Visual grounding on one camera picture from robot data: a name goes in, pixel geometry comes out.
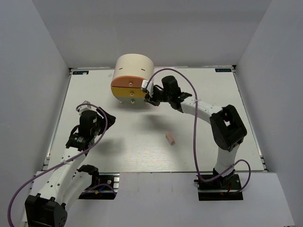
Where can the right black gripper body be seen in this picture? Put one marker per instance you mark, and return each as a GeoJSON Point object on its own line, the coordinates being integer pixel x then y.
{"type": "Point", "coordinates": [161, 95]}

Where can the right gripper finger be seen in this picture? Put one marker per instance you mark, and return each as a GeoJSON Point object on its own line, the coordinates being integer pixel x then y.
{"type": "Point", "coordinates": [152, 102]}
{"type": "Point", "coordinates": [148, 97]}

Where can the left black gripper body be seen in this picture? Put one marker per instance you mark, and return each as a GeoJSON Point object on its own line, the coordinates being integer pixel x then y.
{"type": "Point", "coordinates": [101, 125]}

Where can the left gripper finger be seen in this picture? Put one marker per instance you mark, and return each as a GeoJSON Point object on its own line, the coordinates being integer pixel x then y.
{"type": "Point", "coordinates": [106, 115]}
{"type": "Point", "coordinates": [110, 122]}

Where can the yellow drawer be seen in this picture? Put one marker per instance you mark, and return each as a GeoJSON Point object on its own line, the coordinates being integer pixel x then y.
{"type": "Point", "coordinates": [127, 92]}

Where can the orange drawer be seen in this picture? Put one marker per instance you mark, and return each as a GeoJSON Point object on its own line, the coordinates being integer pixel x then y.
{"type": "Point", "coordinates": [127, 81]}

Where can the pink eraser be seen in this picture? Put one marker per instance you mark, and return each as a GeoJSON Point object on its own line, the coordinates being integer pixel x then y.
{"type": "Point", "coordinates": [169, 138]}

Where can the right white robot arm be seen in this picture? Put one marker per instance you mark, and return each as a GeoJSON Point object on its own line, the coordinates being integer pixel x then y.
{"type": "Point", "coordinates": [227, 126]}

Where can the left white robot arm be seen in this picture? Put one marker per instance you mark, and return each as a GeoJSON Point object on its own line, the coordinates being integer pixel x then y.
{"type": "Point", "coordinates": [49, 207]}

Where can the cream round drawer organizer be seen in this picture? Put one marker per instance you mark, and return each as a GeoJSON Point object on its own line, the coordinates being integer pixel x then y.
{"type": "Point", "coordinates": [134, 65]}

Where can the right blue label sticker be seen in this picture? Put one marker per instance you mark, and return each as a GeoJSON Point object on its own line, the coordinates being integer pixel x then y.
{"type": "Point", "coordinates": [223, 70]}

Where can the blue label sticker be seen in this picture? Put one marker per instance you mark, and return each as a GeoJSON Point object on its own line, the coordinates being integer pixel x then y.
{"type": "Point", "coordinates": [81, 72]}
{"type": "Point", "coordinates": [223, 70]}

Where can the left blue label sticker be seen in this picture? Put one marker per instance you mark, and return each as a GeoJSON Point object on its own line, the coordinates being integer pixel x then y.
{"type": "Point", "coordinates": [81, 72]}

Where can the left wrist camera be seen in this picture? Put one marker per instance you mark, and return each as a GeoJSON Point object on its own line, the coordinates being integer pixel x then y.
{"type": "Point", "coordinates": [84, 107]}

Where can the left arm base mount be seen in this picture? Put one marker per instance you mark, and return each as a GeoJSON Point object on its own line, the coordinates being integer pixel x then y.
{"type": "Point", "coordinates": [105, 187]}

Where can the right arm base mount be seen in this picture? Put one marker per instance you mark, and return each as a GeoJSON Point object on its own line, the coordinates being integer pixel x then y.
{"type": "Point", "coordinates": [220, 189]}

